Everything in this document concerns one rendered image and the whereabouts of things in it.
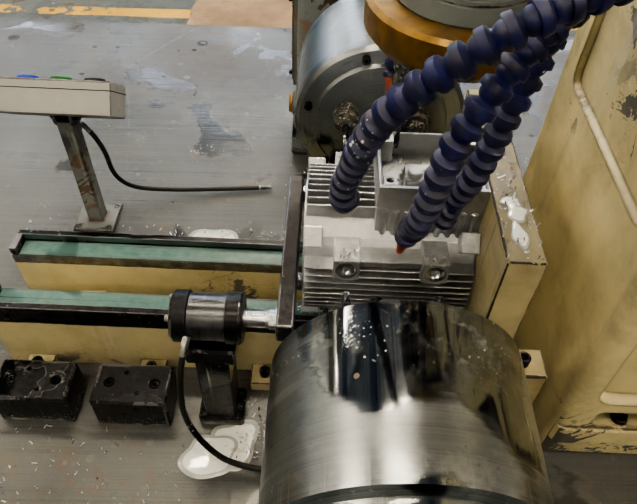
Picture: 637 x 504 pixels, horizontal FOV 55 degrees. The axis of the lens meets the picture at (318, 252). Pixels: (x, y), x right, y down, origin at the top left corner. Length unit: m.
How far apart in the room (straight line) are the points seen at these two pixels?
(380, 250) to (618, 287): 0.25
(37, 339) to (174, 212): 0.35
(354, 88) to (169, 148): 0.51
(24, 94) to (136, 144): 0.36
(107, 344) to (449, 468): 0.58
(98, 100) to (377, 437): 0.67
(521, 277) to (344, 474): 0.28
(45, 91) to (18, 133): 0.43
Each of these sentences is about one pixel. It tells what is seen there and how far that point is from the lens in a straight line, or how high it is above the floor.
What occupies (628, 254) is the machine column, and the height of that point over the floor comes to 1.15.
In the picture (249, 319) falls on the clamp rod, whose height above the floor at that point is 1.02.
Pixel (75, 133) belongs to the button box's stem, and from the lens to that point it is 1.04.
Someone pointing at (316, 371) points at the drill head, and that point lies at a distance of 0.53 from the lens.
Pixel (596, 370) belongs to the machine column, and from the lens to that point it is 0.75.
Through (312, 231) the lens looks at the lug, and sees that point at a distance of 0.69.
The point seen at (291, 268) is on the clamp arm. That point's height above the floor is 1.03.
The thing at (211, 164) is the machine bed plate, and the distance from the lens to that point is 1.24.
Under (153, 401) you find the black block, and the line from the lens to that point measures 0.85.
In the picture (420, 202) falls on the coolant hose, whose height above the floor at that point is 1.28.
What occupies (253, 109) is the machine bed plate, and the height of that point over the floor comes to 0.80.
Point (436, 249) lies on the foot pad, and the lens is 0.71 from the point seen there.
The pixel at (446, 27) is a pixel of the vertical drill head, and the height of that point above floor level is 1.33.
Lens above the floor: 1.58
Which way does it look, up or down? 48 degrees down
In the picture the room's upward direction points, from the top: 3 degrees clockwise
